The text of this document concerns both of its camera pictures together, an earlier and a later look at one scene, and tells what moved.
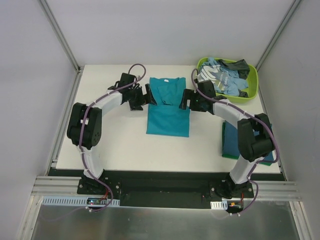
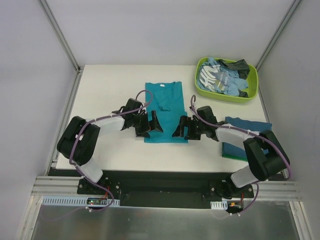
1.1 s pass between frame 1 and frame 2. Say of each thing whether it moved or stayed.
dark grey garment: stayed
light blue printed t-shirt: stayed
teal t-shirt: moved
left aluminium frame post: stayed
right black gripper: moved
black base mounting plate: stayed
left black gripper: moved
